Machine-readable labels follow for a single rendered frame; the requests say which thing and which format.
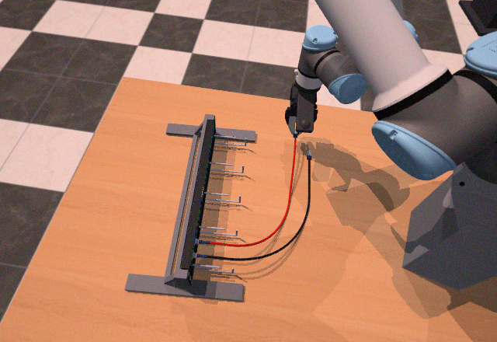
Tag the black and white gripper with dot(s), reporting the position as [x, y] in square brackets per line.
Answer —
[291, 112]

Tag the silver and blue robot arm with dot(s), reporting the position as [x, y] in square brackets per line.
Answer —
[429, 120]

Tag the grey port rack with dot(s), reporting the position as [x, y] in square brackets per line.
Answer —
[182, 282]

